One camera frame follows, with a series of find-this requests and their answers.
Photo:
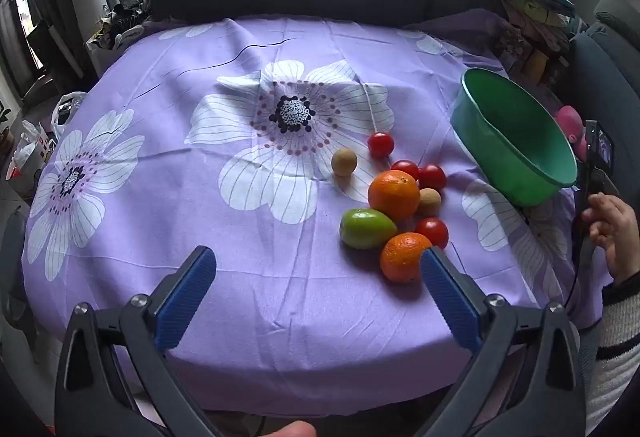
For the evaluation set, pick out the clear plastic bag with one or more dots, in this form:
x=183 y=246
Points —
x=67 y=112

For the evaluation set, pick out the grey pillow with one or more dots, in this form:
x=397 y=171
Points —
x=617 y=14

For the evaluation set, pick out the large orange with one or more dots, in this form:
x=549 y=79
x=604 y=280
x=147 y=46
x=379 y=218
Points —
x=394 y=194

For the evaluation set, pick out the brown longan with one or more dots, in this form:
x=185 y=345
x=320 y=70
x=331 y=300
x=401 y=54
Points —
x=430 y=202
x=344 y=162

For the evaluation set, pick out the grey bin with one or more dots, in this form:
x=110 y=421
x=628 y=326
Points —
x=12 y=277

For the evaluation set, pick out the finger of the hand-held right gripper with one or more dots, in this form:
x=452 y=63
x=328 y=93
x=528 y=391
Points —
x=591 y=142

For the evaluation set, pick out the green mango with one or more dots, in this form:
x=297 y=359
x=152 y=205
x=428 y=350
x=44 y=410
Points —
x=366 y=228

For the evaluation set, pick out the person's left hand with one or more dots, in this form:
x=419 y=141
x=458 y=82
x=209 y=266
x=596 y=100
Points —
x=296 y=430

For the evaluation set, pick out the person's right forearm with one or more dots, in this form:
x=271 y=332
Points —
x=617 y=347

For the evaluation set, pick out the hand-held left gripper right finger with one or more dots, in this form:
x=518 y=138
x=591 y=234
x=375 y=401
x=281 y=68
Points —
x=445 y=287

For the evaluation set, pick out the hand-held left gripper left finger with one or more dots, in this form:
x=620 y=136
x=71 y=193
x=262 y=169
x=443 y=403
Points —
x=192 y=284

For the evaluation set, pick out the person's right hand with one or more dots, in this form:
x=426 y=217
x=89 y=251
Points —
x=617 y=232

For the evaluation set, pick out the pile of dark clothes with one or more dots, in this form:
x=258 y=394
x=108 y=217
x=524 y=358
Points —
x=127 y=19

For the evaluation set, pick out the yellow container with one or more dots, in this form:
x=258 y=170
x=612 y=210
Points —
x=540 y=63

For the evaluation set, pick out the white paper bag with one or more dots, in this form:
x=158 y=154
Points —
x=27 y=157

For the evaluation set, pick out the green plastic basin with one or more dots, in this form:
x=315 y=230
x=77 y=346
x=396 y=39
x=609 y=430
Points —
x=510 y=137

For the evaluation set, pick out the purple floral cloth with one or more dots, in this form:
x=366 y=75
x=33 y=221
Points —
x=225 y=217

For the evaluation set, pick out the small orange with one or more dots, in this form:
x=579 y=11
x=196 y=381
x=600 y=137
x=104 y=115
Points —
x=402 y=259

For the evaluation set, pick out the white board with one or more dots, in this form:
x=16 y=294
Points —
x=92 y=17

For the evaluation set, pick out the red cherry tomato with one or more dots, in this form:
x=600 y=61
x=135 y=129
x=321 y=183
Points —
x=433 y=177
x=381 y=144
x=406 y=168
x=434 y=232

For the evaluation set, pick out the potted plant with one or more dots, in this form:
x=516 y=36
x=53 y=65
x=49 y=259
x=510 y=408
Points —
x=4 y=122

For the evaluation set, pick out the pink plush toy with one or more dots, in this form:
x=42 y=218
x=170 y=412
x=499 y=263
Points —
x=570 y=122

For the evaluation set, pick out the dark teal sofa armrest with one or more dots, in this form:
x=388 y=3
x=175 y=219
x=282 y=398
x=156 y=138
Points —
x=605 y=72

